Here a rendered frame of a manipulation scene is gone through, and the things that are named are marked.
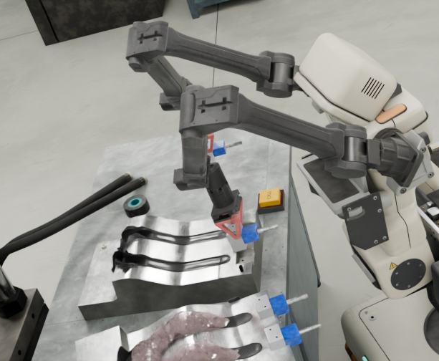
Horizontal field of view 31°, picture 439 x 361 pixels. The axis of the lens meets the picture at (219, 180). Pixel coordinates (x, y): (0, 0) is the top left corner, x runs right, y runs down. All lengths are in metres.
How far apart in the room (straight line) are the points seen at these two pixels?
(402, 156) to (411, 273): 0.50
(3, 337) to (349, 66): 1.26
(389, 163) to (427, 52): 2.88
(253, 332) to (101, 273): 0.55
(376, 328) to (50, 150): 2.69
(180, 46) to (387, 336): 1.21
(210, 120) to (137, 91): 3.57
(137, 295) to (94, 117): 2.90
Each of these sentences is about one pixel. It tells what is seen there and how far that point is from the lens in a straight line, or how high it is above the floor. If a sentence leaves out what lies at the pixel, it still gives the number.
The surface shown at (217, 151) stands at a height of 0.92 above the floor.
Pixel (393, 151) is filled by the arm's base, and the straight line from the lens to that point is 1.75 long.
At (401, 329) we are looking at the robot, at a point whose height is 0.28.
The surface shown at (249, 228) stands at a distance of 2.04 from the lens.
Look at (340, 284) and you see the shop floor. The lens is 3.22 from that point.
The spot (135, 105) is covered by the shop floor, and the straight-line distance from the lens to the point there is 4.89.
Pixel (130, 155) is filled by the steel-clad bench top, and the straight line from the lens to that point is 2.85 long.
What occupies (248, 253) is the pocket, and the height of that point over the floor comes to 0.87.
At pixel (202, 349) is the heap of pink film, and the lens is 1.87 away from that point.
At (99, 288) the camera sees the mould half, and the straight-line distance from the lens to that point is 2.23.
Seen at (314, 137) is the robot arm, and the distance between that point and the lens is 1.63.
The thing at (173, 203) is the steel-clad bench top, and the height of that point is 0.80.
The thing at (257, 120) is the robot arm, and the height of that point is 1.45.
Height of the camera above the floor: 2.24
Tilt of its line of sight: 35 degrees down
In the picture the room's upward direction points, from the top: 19 degrees counter-clockwise
